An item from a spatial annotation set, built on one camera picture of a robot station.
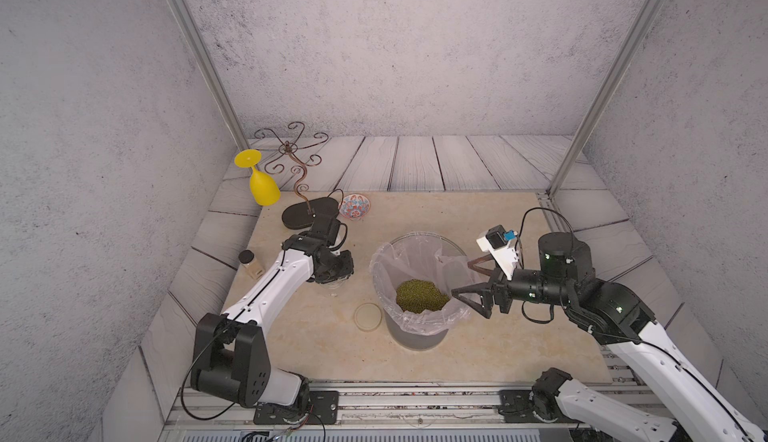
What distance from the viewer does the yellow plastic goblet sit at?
0.87m

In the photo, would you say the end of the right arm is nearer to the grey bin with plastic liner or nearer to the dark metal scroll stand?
the grey bin with plastic liner

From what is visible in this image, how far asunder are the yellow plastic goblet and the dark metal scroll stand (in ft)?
0.17

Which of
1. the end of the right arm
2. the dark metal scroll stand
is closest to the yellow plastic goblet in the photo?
the dark metal scroll stand

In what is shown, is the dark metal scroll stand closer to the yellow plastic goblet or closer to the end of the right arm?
the yellow plastic goblet

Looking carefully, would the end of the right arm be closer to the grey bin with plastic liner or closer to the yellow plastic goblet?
the grey bin with plastic liner

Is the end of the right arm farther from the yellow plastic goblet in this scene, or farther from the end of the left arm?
the yellow plastic goblet

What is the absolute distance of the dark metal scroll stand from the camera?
906 mm

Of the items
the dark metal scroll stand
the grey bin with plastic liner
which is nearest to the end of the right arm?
the grey bin with plastic liner
